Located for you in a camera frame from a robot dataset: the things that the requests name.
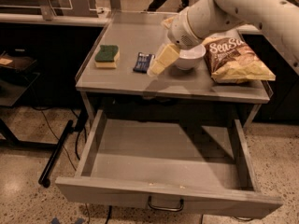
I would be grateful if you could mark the grey metal table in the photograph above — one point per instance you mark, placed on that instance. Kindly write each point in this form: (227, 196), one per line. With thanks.
(133, 32)

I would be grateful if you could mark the dark side cart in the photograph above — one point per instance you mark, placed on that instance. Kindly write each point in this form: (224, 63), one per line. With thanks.
(16, 77)

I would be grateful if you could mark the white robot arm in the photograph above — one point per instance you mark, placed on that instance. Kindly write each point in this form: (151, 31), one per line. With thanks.
(276, 20)

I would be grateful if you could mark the sea salt chips bag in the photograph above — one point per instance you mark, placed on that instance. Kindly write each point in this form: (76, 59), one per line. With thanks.
(231, 60)

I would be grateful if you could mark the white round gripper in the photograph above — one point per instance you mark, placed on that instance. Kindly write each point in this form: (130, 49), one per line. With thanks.
(182, 32)

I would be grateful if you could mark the blue rxbar blueberry bar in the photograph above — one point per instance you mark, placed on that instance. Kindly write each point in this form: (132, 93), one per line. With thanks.
(143, 62)

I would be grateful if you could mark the white bowl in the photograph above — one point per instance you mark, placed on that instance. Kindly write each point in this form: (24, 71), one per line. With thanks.
(190, 58)

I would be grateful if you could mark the green yellow sponge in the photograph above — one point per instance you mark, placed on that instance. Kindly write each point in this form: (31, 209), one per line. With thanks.
(107, 56)

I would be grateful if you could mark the grey open top drawer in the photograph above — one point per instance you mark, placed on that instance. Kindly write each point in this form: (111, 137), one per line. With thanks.
(205, 163)

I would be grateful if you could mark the black drawer handle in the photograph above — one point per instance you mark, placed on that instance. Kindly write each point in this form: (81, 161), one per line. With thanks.
(165, 205)

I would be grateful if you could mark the black floor bar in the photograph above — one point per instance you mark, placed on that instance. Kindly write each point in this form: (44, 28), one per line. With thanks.
(44, 179)

